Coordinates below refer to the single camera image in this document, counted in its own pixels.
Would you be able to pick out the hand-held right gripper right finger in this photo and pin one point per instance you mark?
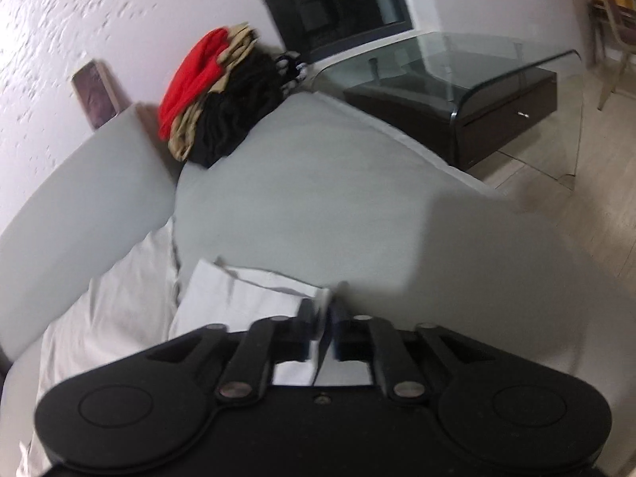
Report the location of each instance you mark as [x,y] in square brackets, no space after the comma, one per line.
[342,330]

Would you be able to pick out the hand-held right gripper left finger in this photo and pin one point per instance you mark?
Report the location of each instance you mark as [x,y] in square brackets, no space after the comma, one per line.
[305,328]

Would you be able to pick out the white garment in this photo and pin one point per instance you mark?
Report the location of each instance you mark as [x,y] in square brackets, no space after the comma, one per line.
[233,298]

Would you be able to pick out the grey sofa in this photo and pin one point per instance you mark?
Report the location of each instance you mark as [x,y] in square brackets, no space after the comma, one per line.
[323,184]

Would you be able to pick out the white wrinkled cloth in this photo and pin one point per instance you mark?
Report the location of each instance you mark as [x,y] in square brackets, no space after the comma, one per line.
[109,303]

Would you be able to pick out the tan garment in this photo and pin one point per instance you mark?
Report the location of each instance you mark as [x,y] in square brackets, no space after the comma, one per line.
[185,133]

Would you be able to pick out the black garment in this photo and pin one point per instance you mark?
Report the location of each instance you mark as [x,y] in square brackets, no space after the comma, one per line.
[233,109]

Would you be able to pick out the dark drawer unit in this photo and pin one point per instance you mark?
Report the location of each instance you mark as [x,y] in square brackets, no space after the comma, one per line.
[497,124]

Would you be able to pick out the black white striped cloth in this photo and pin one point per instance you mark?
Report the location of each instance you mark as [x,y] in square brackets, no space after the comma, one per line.
[293,67]

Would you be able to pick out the red garment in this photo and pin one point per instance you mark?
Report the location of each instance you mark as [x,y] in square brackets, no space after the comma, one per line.
[194,79]

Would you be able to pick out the curved glass coffee table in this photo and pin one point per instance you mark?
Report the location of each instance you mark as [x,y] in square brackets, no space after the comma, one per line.
[447,54]

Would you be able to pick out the chair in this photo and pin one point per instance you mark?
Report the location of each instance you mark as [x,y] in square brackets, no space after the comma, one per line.
[613,25]

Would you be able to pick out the framed wall picture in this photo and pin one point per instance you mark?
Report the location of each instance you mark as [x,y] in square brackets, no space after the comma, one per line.
[97,94]

